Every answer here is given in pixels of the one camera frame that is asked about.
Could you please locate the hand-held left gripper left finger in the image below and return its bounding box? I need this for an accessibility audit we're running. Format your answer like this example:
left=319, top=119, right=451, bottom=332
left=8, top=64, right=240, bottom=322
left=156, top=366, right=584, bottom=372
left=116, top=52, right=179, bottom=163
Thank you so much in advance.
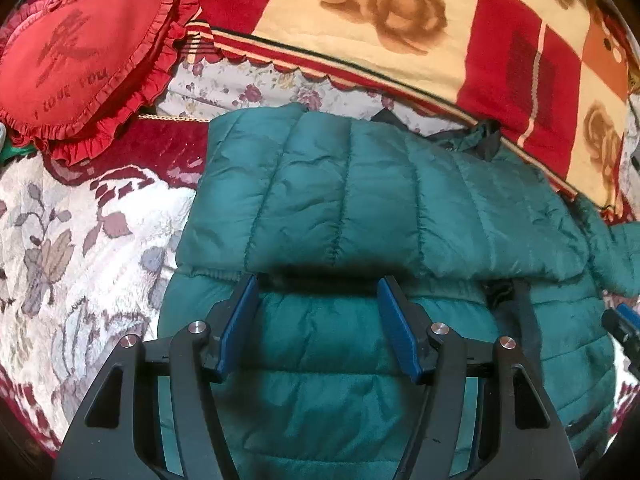
left=52, top=274, right=261, bottom=480

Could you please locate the green cloth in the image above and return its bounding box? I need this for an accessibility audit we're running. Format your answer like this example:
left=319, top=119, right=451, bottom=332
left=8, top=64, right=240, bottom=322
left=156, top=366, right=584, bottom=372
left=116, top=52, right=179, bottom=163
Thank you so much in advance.
left=0, top=140, right=40, bottom=164

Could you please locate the small-flower print bedsheet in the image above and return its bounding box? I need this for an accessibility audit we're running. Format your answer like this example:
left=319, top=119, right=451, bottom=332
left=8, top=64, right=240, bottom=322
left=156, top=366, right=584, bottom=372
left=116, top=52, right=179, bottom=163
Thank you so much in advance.
left=155, top=54, right=481, bottom=137

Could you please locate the red heart-shaped ruffled pillow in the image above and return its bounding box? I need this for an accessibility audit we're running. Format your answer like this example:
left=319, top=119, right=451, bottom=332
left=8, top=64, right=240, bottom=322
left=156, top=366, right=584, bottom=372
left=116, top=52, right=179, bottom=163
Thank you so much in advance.
left=0, top=0, right=202, bottom=167

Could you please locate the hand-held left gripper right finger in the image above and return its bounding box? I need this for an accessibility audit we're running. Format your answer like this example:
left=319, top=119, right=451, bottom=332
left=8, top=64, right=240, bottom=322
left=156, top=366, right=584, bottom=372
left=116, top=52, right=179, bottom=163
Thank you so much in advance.
left=376, top=275, right=582, bottom=480

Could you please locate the red checkered rose blanket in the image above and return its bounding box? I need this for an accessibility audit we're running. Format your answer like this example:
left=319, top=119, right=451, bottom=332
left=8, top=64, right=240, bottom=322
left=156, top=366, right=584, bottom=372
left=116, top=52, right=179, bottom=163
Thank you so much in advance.
left=180, top=0, right=640, bottom=223

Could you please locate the green puffer jacket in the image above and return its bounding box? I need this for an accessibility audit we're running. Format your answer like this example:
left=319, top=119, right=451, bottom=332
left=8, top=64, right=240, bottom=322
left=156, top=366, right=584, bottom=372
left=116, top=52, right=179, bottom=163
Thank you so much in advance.
left=159, top=102, right=640, bottom=480

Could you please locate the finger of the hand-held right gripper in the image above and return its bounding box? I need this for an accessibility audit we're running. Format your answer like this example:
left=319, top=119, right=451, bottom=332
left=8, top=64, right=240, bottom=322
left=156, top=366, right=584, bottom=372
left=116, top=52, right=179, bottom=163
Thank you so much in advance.
left=601, top=301, right=640, bottom=361

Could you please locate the white and red floral fleece blanket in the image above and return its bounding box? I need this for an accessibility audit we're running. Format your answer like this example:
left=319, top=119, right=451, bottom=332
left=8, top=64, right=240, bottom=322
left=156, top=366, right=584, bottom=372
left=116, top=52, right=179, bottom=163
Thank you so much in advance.
left=0, top=115, right=213, bottom=461

